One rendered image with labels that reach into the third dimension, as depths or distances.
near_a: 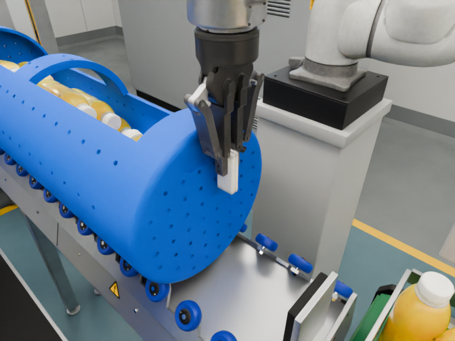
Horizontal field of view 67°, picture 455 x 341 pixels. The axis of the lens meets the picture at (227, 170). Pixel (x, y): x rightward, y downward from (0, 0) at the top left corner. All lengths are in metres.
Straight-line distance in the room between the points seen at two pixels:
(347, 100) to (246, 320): 0.62
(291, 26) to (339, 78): 1.22
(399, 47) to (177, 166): 0.69
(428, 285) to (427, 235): 1.80
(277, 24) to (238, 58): 1.89
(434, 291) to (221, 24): 0.41
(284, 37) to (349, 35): 1.29
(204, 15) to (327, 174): 0.76
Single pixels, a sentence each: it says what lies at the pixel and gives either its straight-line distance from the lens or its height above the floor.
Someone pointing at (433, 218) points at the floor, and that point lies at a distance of 2.46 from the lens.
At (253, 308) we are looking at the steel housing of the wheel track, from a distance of 0.63.
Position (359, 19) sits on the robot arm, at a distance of 1.00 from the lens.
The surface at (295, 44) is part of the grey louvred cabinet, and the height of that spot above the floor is 0.87.
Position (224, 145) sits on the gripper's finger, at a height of 1.22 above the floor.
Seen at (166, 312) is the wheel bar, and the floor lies 0.93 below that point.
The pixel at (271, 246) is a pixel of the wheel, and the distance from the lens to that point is 0.66.
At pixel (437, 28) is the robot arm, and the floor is 1.27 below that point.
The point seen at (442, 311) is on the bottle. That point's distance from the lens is 0.55.
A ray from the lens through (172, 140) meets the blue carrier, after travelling 0.46.
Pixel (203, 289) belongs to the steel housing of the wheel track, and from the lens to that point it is 0.65.
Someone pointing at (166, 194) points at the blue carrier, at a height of 1.16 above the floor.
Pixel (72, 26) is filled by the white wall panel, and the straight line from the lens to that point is 5.88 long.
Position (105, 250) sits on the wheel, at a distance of 0.70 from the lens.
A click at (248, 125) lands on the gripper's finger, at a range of 0.49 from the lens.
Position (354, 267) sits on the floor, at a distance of 1.98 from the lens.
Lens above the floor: 1.46
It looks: 35 degrees down
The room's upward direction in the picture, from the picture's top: straight up
